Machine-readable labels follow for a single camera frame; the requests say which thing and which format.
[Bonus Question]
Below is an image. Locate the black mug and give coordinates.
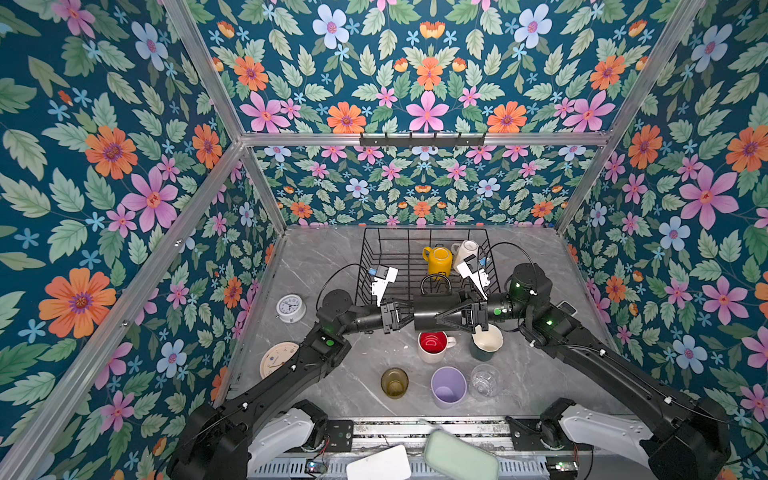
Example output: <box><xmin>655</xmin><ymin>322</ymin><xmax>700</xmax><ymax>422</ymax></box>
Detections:
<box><xmin>412</xmin><ymin>275</ymin><xmax>461</xmax><ymax>332</ymax></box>

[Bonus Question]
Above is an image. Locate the beige alarm clock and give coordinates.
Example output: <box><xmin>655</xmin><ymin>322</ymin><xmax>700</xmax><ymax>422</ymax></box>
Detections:
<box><xmin>259</xmin><ymin>341</ymin><xmax>299</xmax><ymax>379</ymax></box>

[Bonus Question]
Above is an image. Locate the black wire dish rack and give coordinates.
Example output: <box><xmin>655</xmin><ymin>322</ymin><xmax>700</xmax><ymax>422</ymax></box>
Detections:
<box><xmin>355</xmin><ymin>227</ymin><xmax>501</xmax><ymax>304</ymax></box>

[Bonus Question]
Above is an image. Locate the clear glass tumbler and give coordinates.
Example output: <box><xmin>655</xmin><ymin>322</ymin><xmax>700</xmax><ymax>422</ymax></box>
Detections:
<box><xmin>470</xmin><ymin>364</ymin><xmax>502</xmax><ymax>398</ymax></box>

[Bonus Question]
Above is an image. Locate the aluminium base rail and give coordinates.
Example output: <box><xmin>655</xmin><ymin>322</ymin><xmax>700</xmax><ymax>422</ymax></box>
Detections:
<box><xmin>323</xmin><ymin>415</ymin><xmax>679</xmax><ymax>457</ymax></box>

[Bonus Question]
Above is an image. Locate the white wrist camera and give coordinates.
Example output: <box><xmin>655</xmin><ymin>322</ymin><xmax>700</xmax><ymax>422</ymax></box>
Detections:
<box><xmin>455</xmin><ymin>254</ymin><xmax>490</xmax><ymax>300</ymax></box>
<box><xmin>368</xmin><ymin>265</ymin><xmax>399</xmax><ymax>307</ymax></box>

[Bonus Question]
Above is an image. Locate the black wall hook rail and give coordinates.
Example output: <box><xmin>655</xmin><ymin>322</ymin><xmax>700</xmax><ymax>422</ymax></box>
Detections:
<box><xmin>358</xmin><ymin>132</ymin><xmax>486</xmax><ymax>149</ymax></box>

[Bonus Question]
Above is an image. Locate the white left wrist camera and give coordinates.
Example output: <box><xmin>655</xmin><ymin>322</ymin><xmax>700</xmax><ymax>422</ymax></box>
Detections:
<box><xmin>368</xmin><ymin>265</ymin><xmax>399</xmax><ymax>307</ymax></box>

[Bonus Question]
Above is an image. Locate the olive green glass tumbler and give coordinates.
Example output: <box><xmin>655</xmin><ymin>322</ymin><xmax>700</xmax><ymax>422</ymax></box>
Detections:
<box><xmin>380</xmin><ymin>367</ymin><xmax>409</xmax><ymax>399</ymax></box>

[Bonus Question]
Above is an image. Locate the pale green rectangular box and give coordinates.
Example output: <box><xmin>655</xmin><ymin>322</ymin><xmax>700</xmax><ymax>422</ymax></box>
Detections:
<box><xmin>423</xmin><ymin>430</ymin><xmax>500</xmax><ymax>480</ymax></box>

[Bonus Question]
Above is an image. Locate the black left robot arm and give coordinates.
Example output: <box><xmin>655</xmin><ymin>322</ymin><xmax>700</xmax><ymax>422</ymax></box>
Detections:
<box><xmin>166</xmin><ymin>289</ymin><xmax>414</xmax><ymax>479</ymax></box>

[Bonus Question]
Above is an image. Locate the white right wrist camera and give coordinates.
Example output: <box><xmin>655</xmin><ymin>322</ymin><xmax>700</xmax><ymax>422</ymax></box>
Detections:
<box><xmin>455</xmin><ymin>254</ymin><xmax>490</xmax><ymax>300</ymax></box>

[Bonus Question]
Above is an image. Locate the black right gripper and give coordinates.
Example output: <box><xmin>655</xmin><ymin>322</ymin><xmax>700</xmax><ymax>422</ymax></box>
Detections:
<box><xmin>435</xmin><ymin>287</ymin><xmax>533</xmax><ymax>339</ymax></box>

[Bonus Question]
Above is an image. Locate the small white round timer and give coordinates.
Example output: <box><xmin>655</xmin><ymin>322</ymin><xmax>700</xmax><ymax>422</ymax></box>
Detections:
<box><xmin>275</xmin><ymin>293</ymin><xmax>307</xmax><ymax>324</ymax></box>

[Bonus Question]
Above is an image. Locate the white mug red inside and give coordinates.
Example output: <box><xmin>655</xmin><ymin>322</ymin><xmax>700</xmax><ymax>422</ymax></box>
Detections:
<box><xmin>418</xmin><ymin>332</ymin><xmax>457</xmax><ymax>364</ymax></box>

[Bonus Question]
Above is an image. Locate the yellow mug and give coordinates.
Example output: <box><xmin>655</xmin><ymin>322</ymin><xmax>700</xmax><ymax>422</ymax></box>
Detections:
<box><xmin>422</xmin><ymin>246</ymin><xmax>453</xmax><ymax>277</ymax></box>

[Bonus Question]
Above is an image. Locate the lilac plastic cup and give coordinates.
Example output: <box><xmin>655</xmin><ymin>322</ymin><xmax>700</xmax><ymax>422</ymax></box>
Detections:
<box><xmin>430</xmin><ymin>366</ymin><xmax>468</xmax><ymax>409</ymax></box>

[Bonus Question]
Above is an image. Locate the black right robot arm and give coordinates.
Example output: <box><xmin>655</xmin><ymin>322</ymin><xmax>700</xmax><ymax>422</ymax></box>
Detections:
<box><xmin>435</xmin><ymin>263</ymin><xmax>731</xmax><ymax>479</ymax></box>

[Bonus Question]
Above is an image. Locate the white ceramic mug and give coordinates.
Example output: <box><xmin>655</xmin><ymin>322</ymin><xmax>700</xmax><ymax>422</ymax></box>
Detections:
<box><xmin>451</xmin><ymin>240</ymin><xmax>479</xmax><ymax>270</ymax></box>

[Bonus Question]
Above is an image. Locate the white rectangular box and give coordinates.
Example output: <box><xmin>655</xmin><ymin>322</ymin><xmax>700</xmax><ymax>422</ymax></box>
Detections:
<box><xmin>346</xmin><ymin>445</ymin><xmax>412</xmax><ymax>480</ymax></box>

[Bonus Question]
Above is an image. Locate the dark green mug cream inside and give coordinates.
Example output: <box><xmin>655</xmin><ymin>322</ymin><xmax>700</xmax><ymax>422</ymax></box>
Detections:
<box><xmin>470</xmin><ymin>325</ymin><xmax>504</xmax><ymax>362</ymax></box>

